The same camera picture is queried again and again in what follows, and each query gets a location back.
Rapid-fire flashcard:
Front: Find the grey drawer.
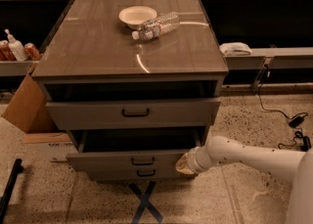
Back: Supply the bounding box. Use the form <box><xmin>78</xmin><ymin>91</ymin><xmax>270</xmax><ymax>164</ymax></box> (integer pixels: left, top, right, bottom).
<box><xmin>46</xmin><ymin>98</ymin><xmax>220</xmax><ymax>130</ymax></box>
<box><xmin>85</xmin><ymin>167</ymin><xmax>197</xmax><ymax>182</ymax></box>
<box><xmin>67</xmin><ymin>127</ymin><xmax>203</xmax><ymax>172</ymax></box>

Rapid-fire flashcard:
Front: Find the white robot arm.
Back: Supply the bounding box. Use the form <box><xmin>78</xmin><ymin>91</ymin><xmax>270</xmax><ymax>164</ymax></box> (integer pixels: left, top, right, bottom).
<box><xmin>175</xmin><ymin>136</ymin><xmax>313</xmax><ymax>224</ymax></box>

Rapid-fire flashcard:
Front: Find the grey drawer cabinet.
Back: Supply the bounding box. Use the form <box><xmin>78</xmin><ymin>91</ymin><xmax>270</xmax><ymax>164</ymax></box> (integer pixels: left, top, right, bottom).
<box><xmin>31</xmin><ymin>0</ymin><xmax>229</xmax><ymax>151</ymax></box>

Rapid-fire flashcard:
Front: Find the grey bottom drawer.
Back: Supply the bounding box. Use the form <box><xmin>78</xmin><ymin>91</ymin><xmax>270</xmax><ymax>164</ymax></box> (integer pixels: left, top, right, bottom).
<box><xmin>85</xmin><ymin>167</ymin><xmax>197</xmax><ymax>182</ymax></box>

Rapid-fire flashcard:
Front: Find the grey top drawer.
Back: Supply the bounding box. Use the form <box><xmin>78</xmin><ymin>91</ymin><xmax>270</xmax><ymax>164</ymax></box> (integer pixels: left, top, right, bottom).
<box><xmin>46</xmin><ymin>98</ymin><xmax>220</xmax><ymax>130</ymax></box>

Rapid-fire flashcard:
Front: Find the folded white cloth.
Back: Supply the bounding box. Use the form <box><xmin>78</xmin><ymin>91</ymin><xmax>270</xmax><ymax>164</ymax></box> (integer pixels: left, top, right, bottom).
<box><xmin>219</xmin><ymin>42</ymin><xmax>252</xmax><ymax>56</ymax></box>

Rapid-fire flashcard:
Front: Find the white printed cardboard box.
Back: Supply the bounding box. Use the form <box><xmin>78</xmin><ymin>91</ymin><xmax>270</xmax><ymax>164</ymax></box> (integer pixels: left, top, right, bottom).
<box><xmin>22</xmin><ymin>132</ymin><xmax>77</xmax><ymax>162</ymax></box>

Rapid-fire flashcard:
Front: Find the clear plastic water bottle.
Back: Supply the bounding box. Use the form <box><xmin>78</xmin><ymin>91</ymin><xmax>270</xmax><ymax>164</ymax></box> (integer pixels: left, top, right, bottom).
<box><xmin>132</xmin><ymin>12</ymin><xmax>180</xmax><ymax>41</ymax></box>

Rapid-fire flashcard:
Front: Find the white paper bowl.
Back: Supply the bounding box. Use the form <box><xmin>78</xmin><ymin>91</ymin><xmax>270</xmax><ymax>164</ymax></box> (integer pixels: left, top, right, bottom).
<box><xmin>118</xmin><ymin>6</ymin><xmax>157</xmax><ymax>29</ymax></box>

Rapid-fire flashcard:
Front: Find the brown cardboard box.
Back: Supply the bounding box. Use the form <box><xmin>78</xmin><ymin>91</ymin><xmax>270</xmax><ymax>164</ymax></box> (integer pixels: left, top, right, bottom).
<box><xmin>2</xmin><ymin>63</ymin><xmax>57</xmax><ymax>133</ymax></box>

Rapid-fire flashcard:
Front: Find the black bar lower left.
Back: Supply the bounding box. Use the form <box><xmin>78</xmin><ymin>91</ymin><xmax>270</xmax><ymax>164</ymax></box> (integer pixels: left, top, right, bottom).
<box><xmin>0</xmin><ymin>158</ymin><xmax>23</xmax><ymax>224</ymax></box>

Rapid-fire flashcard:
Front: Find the red soda can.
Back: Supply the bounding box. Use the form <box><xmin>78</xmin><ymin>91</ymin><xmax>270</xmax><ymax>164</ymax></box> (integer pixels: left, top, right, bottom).
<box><xmin>24</xmin><ymin>43</ymin><xmax>41</xmax><ymax>61</ymax></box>

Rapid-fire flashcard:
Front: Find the white pump bottle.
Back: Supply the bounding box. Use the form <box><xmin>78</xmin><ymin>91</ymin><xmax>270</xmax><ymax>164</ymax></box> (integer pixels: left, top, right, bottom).
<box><xmin>5</xmin><ymin>29</ymin><xmax>27</xmax><ymax>62</ymax></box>

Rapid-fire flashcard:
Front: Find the red can at edge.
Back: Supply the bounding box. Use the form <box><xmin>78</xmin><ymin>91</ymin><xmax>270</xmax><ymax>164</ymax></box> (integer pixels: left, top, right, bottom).
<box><xmin>0</xmin><ymin>40</ymin><xmax>16</xmax><ymax>61</ymax></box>

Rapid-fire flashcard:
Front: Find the black power adapter with cable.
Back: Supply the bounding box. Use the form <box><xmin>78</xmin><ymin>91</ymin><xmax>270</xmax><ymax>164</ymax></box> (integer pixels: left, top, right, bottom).
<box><xmin>257</xmin><ymin>86</ymin><xmax>312</xmax><ymax>152</ymax></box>

